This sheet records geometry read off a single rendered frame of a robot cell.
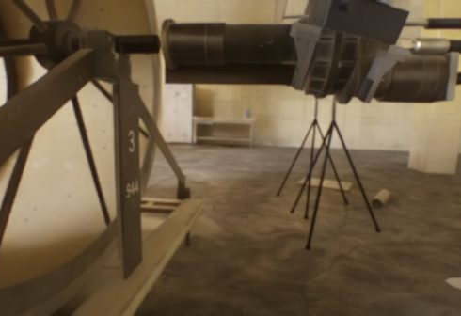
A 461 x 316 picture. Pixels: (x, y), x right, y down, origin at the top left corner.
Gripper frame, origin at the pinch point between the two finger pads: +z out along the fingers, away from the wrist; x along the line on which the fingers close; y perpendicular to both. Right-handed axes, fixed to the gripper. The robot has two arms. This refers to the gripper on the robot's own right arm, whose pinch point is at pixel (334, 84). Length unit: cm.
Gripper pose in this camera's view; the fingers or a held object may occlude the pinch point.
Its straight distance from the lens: 51.1
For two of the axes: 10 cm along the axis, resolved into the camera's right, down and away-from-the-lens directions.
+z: -1.9, 8.5, 5.0
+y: 0.7, 5.2, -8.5
